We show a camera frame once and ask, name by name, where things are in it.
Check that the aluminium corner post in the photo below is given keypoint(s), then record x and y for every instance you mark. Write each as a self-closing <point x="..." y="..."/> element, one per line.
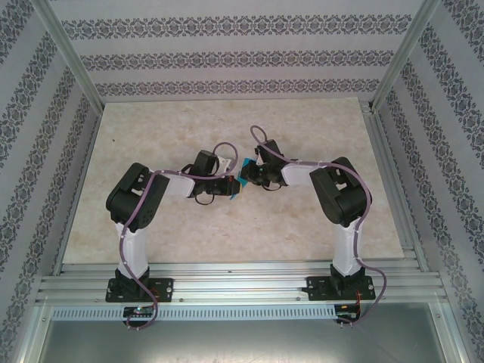
<point x="407" y="53"/>
<point x="69" y="53"/>

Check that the left side aluminium rail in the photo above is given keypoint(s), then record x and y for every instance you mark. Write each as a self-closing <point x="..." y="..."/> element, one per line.
<point x="83" y="170"/>

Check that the wide aluminium mounting rail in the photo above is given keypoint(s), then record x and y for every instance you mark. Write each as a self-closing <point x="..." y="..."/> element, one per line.
<point x="242" y="289"/>

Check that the aluminium frame bar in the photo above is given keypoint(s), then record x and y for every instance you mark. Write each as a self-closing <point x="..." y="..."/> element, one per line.
<point x="28" y="332"/>
<point x="453" y="332"/>

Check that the narrow aluminium rail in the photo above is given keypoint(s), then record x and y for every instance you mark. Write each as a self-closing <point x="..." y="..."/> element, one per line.
<point x="242" y="268"/>

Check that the right aluminium corner post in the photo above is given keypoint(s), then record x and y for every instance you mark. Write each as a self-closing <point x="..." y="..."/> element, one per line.
<point x="407" y="53"/>

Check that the grey metal sheet panel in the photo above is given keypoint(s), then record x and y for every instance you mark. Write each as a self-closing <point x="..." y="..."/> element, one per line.
<point x="242" y="344"/>

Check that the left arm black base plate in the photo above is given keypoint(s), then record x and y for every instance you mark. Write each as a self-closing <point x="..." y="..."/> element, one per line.
<point x="166" y="289"/>

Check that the right side aluminium rail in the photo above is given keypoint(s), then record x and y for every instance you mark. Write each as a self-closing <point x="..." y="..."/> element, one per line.
<point x="388" y="170"/>

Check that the left aluminium corner post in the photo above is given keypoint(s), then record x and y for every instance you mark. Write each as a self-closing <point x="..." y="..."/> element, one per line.
<point x="69" y="53"/>

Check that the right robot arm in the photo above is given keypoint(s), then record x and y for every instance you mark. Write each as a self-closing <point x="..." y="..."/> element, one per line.
<point x="340" y="196"/>

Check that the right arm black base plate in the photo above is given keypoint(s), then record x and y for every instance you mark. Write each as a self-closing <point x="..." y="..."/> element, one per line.
<point x="315" y="289"/>

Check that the blue square paper sheet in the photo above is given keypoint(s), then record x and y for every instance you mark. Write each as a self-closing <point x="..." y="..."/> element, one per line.
<point x="248" y="162"/>

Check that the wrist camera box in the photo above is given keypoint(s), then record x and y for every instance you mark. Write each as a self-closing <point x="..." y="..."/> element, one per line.
<point x="225" y="163"/>
<point x="258" y="160"/>

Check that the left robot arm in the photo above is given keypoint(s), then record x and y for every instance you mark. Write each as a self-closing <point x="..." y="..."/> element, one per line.
<point x="136" y="196"/>

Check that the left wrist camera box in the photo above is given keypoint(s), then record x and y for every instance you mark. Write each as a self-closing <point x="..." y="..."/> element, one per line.
<point x="225" y="163"/>

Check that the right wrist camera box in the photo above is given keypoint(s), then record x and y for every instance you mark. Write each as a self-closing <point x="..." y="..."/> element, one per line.
<point x="258" y="160"/>

